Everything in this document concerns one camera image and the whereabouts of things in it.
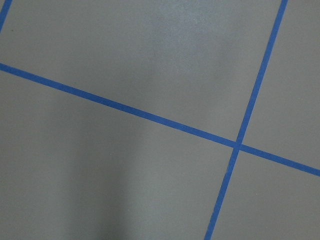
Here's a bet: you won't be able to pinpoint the brown cardboard table cover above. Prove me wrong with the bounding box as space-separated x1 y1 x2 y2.
0 0 320 240

